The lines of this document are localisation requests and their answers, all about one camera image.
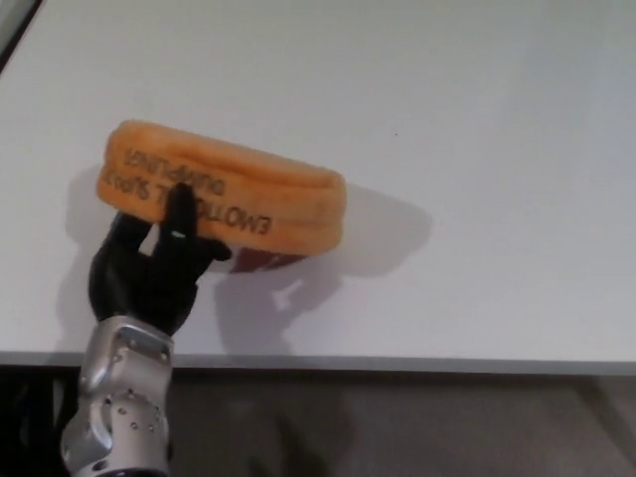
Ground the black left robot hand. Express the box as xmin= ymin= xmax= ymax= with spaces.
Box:
xmin=87 ymin=181 xmax=233 ymax=339

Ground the orange plush dumpling basket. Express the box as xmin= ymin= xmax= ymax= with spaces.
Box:
xmin=95 ymin=119 xmax=347 ymax=273

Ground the black table frame leg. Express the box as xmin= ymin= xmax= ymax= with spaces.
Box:
xmin=0 ymin=366 xmax=80 ymax=477

